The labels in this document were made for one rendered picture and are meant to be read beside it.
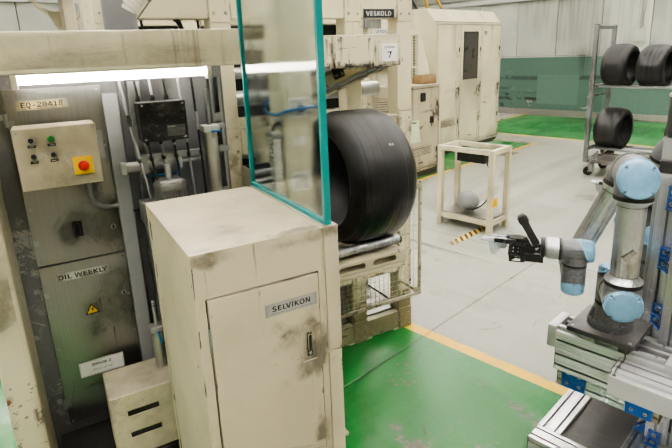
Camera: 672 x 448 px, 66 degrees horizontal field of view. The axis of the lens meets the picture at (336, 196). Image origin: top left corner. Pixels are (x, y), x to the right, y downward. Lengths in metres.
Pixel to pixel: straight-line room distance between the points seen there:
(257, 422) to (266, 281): 0.40
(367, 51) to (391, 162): 0.64
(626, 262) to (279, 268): 1.11
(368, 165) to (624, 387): 1.15
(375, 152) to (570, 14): 12.00
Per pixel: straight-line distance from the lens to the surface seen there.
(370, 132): 2.07
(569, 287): 1.93
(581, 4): 13.75
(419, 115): 7.09
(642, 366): 2.13
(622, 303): 1.92
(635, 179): 1.79
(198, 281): 1.28
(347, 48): 2.42
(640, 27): 13.31
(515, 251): 1.89
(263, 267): 1.33
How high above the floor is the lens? 1.71
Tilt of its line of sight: 16 degrees down
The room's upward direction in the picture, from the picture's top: 2 degrees counter-clockwise
